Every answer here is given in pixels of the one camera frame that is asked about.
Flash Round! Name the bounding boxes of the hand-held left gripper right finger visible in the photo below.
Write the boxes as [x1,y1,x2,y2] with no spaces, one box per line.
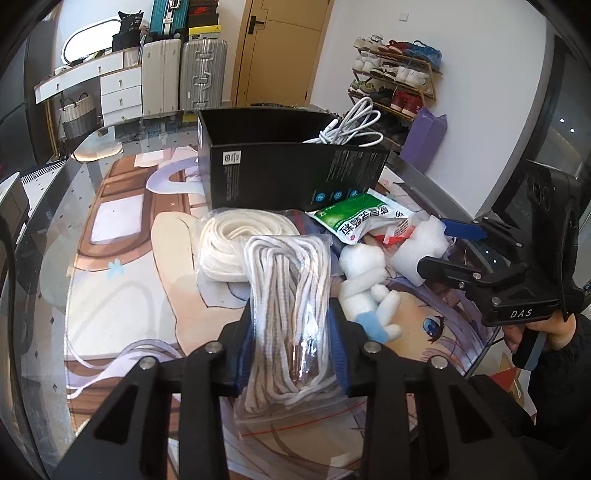
[330,302,539,480]

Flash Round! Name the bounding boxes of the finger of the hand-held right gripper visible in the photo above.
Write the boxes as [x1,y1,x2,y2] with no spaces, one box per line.
[417,255,531,301]
[438,216,525,259]

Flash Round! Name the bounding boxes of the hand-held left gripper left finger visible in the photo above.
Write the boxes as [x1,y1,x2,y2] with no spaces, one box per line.
[51,298,259,480]

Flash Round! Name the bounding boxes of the white foam roll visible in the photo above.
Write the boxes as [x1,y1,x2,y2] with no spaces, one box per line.
[388,215,455,282]

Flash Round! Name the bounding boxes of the red and white packet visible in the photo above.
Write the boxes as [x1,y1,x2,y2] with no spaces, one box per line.
[369,217,426,254]

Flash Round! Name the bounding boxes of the bag of striped shoelaces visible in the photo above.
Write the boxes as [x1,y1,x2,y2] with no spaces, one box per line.
[233,233,352,425]

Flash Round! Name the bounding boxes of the white plush toy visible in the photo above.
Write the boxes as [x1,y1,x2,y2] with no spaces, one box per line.
[339,242,403,343]

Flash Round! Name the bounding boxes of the white rope coil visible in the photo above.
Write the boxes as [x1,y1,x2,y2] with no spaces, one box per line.
[196,208,301,284]

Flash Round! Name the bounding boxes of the green plastic packet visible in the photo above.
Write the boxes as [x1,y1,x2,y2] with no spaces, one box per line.
[307,191,416,245]

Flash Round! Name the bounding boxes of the black cardboard box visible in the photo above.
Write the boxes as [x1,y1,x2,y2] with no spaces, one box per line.
[196,107,393,213]

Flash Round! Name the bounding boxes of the person's right forearm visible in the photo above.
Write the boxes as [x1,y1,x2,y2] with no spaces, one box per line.
[526,300,591,480]

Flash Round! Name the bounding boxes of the person's right hand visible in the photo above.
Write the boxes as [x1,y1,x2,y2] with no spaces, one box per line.
[503,314,578,354]

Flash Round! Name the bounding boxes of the purple bag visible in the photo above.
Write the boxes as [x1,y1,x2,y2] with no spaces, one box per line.
[398,107,448,174]

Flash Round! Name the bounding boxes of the printed desk mat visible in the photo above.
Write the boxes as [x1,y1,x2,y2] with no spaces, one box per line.
[65,145,509,480]

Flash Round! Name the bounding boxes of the wooden shoe rack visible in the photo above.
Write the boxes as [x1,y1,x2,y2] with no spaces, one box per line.
[346,39,443,148]

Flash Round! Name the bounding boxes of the wooden door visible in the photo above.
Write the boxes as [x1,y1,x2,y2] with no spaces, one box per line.
[229,0,334,108]

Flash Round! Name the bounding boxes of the white side table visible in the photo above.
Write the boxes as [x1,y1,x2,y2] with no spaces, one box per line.
[0,173,31,232]

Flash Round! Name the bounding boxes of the silver suitcase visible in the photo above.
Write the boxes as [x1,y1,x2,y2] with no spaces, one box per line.
[179,38,228,110]

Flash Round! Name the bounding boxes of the white suitcase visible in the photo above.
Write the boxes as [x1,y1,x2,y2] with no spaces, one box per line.
[141,38,182,116]

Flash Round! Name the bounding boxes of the woven basket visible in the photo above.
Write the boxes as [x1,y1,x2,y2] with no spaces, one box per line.
[58,92,98,139]

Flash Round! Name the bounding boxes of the white dresser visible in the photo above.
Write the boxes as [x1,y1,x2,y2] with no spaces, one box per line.
[34,48,144,127]

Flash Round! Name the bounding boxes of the stack of shoe boxes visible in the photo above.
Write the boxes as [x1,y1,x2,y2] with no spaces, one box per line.
[185,0,220,42]

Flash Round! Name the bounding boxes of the black bag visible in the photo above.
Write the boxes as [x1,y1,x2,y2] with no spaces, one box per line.
[112,11,148,51]

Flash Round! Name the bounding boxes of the teal suitcase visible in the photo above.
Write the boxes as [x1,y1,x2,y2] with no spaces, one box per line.
[150,0,188,42]

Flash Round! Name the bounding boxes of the oval mirror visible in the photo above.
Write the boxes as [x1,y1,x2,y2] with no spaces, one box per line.
[61,15,122,68]

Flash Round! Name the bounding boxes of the white cable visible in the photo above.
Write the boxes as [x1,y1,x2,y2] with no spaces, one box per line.
[302,96,385,148]

